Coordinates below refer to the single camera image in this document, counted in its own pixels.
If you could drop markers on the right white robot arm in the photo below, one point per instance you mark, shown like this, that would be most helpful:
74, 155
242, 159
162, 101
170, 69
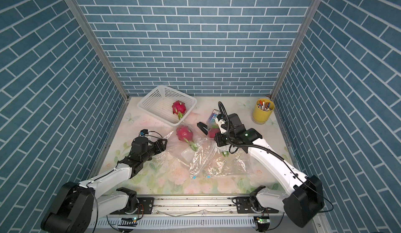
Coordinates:
302, 198

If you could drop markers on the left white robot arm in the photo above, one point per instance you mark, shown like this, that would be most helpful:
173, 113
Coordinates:
77, 205

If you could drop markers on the clear zip-top bag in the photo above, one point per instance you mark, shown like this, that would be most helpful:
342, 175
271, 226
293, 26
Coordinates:
222, 165
187, 159

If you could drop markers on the highlighter marker pack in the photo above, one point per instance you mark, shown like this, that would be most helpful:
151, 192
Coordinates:
211, 121

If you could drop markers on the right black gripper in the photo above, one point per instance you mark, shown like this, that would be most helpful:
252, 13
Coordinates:
218, 140

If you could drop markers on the aluminium mounting rail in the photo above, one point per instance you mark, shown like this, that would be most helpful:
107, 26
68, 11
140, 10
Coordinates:
174, 212

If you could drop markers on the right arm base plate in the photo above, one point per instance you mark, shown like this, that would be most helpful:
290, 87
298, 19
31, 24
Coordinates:
248, 205

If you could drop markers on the pink dragon fruit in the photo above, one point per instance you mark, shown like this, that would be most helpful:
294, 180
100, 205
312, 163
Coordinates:
184, 134
179, 108

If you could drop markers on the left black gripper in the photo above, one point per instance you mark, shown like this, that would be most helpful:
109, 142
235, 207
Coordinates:
159, 143

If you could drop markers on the yellow pen cup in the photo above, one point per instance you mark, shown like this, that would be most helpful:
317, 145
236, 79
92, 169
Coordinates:
264, 107

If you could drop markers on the empty clear zip-top bag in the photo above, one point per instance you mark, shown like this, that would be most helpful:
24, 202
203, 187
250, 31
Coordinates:
222, 165

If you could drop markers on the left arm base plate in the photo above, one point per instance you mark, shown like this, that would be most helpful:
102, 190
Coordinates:
140, 206

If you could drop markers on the white plastic mesh basket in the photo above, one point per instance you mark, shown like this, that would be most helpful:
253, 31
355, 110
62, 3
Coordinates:
159, 101

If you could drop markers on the black stapler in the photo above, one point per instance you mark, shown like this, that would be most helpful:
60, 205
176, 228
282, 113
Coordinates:
203, 127

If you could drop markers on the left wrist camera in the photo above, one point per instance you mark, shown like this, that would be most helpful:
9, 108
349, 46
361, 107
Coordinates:
144, 132

